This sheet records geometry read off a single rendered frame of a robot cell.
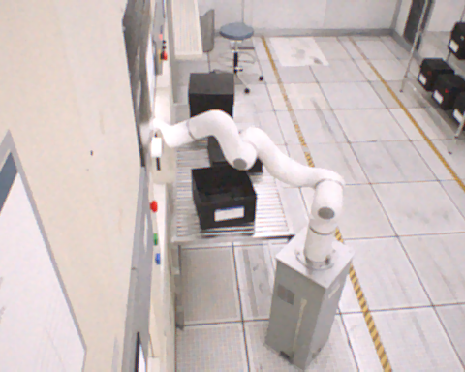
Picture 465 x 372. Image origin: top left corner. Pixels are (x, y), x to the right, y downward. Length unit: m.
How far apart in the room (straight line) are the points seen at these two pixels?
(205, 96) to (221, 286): 1.19
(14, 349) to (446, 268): 3.13
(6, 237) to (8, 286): 0.04
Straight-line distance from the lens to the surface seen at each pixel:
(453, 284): 3.29
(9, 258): 0.37
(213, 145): 2.54
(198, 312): 2.80
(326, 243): 1.99
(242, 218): 2.17
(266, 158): 1.79
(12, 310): 0.38
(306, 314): 2.23
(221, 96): 2.75
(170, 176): 2.25
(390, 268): 3.21
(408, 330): 2.94
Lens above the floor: 2.31
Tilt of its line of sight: 40 degrees down
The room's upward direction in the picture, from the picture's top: 2 degrees clockwise
